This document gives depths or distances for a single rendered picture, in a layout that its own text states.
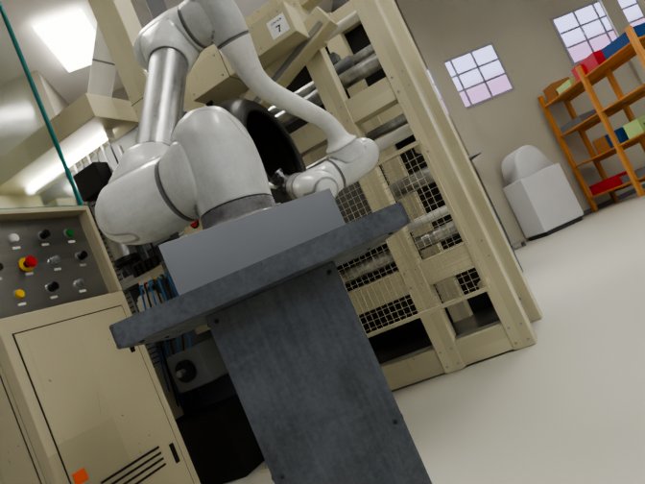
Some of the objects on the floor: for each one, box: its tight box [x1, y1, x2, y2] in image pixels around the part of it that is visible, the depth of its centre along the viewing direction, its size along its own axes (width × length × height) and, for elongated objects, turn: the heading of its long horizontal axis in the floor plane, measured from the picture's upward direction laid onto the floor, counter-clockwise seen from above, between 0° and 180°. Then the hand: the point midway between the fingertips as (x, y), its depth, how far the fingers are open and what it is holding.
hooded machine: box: [502, 145, 584, 241], centre depth 918 cm, size 80×66×143 cm
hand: (274, 183), depth 200 cm, fingers closed
